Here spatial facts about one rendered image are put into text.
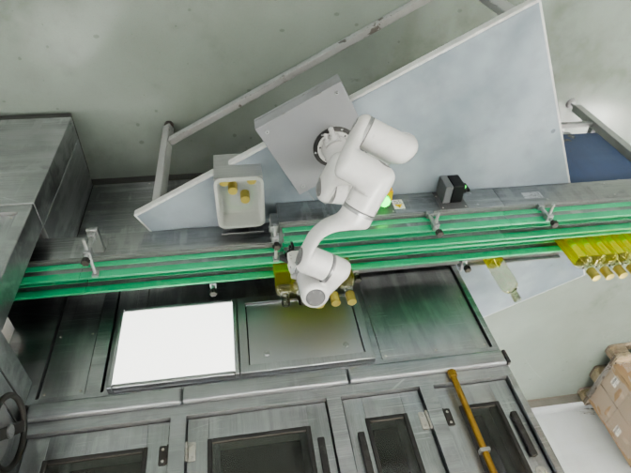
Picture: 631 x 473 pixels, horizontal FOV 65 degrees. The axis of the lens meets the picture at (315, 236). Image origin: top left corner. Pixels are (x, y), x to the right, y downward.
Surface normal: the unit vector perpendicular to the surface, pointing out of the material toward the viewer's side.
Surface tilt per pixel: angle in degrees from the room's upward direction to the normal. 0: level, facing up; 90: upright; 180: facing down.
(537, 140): 0
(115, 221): 90
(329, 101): 2
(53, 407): 90
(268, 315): 90
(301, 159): 2
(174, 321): 90
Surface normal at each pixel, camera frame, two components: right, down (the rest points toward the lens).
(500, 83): 0.15, 0.65
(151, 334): 0.04, -0.76
